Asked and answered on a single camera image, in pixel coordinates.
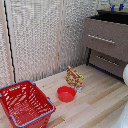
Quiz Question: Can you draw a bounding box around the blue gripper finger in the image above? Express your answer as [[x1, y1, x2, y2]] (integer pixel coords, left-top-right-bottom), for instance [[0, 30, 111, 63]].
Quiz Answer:
[[119, 1, 125, 12], [110, 2, 116, 13]]

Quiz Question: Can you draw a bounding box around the silver drawer handle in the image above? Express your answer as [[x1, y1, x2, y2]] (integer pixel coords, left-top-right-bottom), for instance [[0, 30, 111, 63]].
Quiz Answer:
[[95, 54, 120, 67], [87, 34, 116, 44]]

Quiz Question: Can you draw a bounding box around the brown drawer cabinet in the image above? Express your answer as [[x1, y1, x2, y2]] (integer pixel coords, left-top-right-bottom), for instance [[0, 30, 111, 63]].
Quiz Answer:
[[81, 9, 128, 83]]

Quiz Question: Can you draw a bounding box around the yellow red snack bag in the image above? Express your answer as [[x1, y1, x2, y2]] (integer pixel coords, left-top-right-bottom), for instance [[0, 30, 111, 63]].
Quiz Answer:
[[65, 65, 85, 89]]

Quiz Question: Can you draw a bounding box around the small clear bottle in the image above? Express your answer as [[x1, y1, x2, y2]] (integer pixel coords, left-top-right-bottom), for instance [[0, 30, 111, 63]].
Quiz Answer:
[[76, 85, 83, 94]]

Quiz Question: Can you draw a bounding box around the red plastic bowl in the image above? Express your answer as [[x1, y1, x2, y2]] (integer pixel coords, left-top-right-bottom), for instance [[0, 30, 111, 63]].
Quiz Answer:
[[56, 85, 77, 103]]

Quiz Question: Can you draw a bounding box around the red basket with blue rim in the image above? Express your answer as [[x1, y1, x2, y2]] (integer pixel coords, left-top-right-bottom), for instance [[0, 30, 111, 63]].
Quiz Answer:
[[0, 79, 56, 128]]

